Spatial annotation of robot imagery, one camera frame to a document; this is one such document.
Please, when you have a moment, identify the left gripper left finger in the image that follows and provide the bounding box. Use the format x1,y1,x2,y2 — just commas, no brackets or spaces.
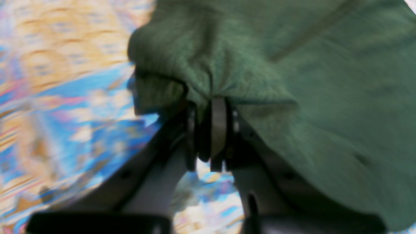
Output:
26,102,196,234

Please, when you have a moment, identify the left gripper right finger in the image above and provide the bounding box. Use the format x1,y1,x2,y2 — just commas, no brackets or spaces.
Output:
210,98,386,234

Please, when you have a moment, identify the dark green long-sleeve shirt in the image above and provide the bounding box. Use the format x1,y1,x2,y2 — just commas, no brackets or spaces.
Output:
127,0,416,231

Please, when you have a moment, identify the colourful patterned tablecloth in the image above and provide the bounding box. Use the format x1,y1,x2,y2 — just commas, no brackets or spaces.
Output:
0,0,416,234

